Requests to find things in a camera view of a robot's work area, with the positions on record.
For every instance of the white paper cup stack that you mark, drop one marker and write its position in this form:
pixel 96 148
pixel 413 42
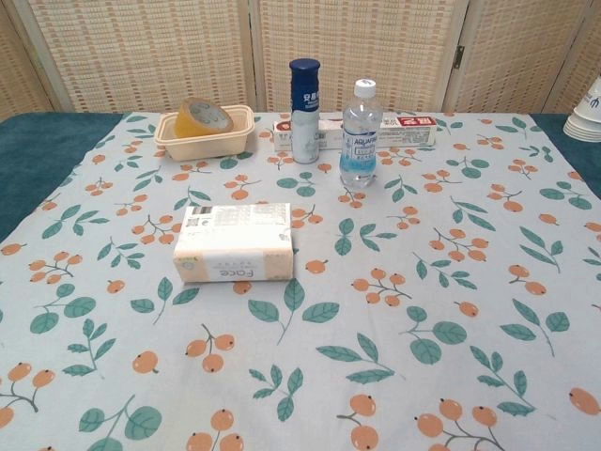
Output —
pixel 587 117

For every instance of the small white soap box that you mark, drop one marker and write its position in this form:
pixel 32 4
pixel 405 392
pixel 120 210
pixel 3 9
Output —
pixel 235 235

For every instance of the yellow tape roll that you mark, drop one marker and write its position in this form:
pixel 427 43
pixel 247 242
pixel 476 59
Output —
pixel 188 123

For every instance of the clear water bottle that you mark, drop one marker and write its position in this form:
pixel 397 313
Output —
pixel 359 155

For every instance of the woven bamboo folding screen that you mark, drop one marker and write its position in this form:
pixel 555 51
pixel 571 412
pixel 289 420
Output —
pixel 155 51

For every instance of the blue capped spray can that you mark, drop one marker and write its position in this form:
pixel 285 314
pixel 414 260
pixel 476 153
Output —
pixel 305 131

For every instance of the long white red toothpaste box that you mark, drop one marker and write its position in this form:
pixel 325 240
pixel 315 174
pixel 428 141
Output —
pixel 408 134

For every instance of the beige plastic tray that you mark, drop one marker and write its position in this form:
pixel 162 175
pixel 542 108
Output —
pixel 211 146

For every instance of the floral print tablecloth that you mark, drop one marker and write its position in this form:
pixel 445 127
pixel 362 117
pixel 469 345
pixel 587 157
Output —
pixel 375 305

